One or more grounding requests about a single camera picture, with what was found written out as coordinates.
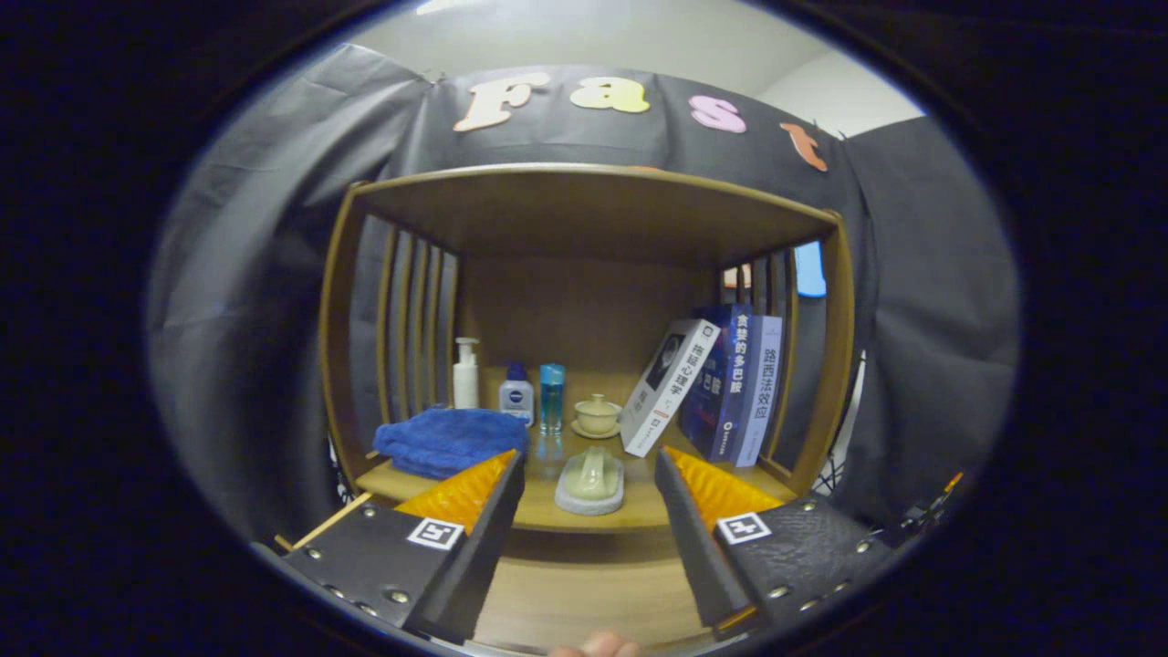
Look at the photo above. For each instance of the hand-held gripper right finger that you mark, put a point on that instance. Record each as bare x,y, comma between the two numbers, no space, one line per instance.
698,547

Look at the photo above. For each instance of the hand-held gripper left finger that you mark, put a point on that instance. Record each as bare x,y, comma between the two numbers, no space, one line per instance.
488,547

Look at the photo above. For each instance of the wooden drawer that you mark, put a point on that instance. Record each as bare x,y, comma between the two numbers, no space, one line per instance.
584,593

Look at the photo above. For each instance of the wooden countertop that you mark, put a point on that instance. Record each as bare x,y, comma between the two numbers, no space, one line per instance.
639,511

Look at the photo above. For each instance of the wooden cabinet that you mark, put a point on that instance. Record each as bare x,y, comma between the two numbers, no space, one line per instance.
593,210

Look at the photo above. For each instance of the blue folded towel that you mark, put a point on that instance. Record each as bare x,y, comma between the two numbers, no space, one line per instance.
438,438

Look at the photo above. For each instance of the white bottle with blue cap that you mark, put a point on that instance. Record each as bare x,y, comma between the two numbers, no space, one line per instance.
516,397

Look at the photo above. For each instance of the white book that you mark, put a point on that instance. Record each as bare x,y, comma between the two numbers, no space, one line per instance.
666,392

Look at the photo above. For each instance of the dark blue book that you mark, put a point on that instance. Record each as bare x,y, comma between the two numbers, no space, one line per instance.
730,392

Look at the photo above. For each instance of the clear blue bottle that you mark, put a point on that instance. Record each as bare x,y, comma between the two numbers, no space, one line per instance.
551,401

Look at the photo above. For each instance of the beige lidded teacup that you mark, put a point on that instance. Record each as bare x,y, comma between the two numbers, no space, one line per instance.
598,417

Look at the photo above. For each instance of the white pump bottle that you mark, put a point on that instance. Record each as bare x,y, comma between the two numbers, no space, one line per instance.
466,383

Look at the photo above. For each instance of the light blue book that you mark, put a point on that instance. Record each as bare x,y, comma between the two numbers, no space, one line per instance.
765,392

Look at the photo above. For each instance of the orange and black device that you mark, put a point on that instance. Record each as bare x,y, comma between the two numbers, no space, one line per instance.
931,511

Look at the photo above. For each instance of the black backdrop cloth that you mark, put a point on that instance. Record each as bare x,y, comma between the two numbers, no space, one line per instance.
265,228

